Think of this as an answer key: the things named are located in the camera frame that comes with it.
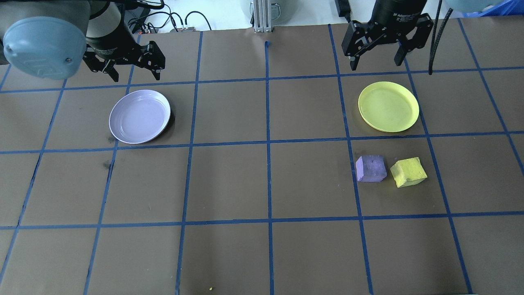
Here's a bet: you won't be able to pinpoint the purple foam block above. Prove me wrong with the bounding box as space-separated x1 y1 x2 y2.
355 155 388 182

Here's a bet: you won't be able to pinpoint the yellow foam block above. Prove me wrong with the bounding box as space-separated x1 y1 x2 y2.
390 157 428 188

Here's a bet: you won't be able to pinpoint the black power adapter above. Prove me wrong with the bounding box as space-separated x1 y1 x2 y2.
335 0 353 23

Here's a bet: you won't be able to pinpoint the lilac round plate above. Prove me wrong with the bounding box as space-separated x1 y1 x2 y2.
108 89 172 145

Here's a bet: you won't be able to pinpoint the yellow round plate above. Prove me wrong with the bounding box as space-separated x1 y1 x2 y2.
358 81 420 133

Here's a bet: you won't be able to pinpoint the grey round bucket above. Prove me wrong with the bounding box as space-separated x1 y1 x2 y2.
249 0 301 24

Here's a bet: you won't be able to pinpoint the blue plastic bin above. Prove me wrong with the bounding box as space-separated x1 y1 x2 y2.
463 0 524 18

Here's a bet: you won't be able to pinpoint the black looped cable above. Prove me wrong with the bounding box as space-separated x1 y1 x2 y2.
184 11 212 31

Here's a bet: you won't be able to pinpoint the aluminium frame bar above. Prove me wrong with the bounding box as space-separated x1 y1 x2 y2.
252 0 274 33

